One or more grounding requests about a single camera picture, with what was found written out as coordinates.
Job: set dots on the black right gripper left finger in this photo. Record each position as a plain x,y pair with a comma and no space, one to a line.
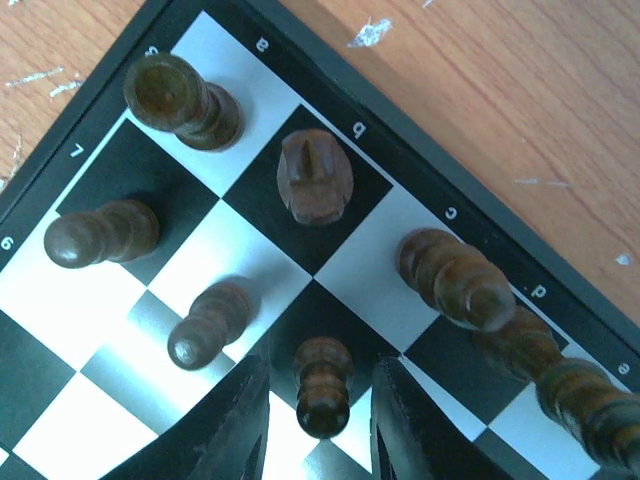
223,437

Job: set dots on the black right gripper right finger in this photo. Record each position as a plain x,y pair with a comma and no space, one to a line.
411,438

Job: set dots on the dark brown knight piece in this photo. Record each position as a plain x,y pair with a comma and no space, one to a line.
524,347
314,177

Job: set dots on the dark brown chess piece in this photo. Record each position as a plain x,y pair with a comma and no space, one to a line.
455,279
579,396

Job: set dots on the dark brown rook piece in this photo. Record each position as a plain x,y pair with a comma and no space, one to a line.
164,92

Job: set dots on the dark brown pawn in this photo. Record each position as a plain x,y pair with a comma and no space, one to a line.
119,231
216,318
323,369

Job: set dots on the black grey chessboard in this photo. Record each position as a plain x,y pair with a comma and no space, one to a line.
86,379

